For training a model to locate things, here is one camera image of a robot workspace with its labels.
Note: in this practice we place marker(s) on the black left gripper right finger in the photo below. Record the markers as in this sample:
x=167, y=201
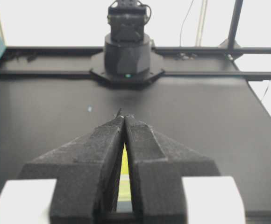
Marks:
x=156, y=165

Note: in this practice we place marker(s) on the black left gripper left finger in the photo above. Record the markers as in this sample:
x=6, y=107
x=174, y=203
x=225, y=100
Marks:
x=87, y=171

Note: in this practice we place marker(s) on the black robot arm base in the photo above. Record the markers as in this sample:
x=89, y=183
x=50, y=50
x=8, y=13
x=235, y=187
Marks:
x=127, y=56

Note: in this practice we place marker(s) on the yellow towel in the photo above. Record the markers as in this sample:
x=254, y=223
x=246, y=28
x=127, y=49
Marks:
x=124, y=184

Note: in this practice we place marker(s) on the black metal frame rail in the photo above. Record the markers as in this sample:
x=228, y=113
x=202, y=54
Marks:
x=178, y=62

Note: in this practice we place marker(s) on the black vertical frame post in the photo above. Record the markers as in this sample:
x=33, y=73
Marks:
x=234, y=23

